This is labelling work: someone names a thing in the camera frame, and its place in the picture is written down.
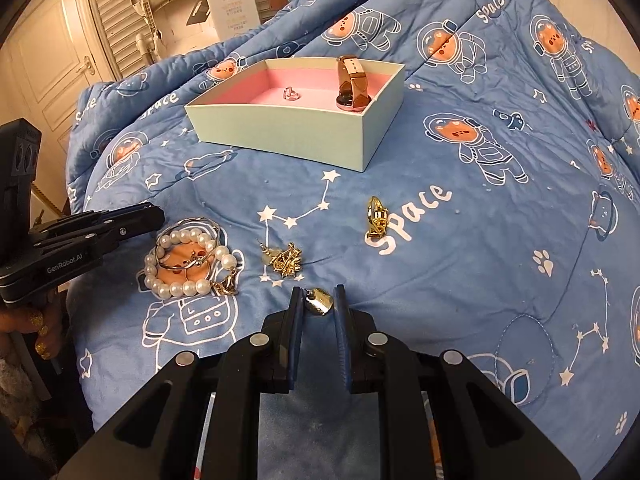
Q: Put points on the white panel door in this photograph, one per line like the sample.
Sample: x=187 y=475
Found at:
x=54 y=51

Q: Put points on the left hand gold nails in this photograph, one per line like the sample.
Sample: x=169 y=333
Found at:
x=46 y=322

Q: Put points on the rose gold wrist watch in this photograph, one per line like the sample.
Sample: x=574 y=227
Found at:
x=353 y=95

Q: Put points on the mint box pink interior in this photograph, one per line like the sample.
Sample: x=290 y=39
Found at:
x=287 y=106

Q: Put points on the blue space bear quilt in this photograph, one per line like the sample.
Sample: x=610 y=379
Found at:
x=499 y=215

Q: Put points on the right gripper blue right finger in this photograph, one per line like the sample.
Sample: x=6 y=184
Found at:
x=352 y=328

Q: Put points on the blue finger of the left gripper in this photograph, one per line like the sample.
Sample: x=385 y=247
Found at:
x=46 y=264
x=125 y=222

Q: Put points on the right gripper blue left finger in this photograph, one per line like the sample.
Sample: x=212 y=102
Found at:
x=288 y=339

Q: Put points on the white baby high chair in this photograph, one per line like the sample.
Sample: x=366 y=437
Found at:
x=173 y=27

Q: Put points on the white tall cardboard box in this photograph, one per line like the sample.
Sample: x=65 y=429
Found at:
x=232 y=0

